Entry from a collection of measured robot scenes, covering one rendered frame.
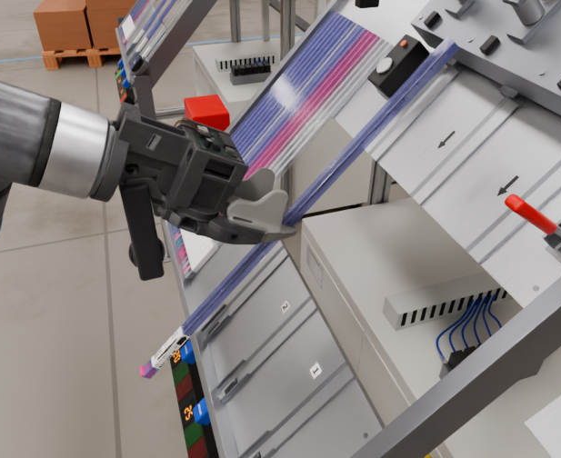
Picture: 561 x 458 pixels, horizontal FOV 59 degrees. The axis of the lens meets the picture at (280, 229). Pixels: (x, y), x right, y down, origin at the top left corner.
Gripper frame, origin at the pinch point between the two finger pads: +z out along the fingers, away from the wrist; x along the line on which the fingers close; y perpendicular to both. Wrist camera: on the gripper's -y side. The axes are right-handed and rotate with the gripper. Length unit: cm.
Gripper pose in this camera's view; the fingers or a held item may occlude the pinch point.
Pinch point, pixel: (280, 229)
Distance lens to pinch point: 54.2
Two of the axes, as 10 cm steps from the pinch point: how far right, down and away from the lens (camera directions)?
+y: 4.6, -7.9, -4.0
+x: -3.2, -5.7, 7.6
